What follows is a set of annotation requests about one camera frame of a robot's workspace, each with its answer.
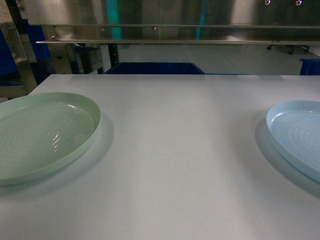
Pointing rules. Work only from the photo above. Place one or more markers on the black office chair base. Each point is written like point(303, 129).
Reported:
point(290, 49)

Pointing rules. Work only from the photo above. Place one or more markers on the light blue plate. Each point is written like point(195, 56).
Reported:
point(294, 130)

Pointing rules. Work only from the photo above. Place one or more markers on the pale green plate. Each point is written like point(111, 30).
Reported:
point(42, 133)

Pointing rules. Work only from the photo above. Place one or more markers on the steel overhead panel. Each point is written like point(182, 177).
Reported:
point(177, 21)

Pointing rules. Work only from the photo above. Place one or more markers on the dark blue bin behind table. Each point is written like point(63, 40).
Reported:
point(155, 68)

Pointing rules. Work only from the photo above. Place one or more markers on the steel shelf rack frame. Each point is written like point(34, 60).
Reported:
point(22, 50)

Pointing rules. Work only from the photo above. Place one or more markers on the blue bin far right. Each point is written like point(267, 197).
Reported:
point(310, 67)

